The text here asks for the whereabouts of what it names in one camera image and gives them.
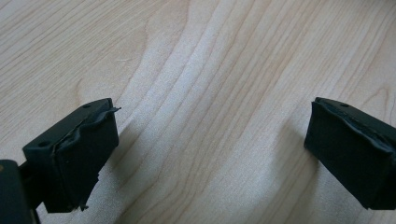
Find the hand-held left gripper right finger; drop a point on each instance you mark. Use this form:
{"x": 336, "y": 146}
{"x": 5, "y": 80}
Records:
{"x": 351, "y": 155}

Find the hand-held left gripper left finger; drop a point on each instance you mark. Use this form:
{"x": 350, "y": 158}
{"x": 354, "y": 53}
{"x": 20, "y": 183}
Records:
{"x": 77, "y": 161}

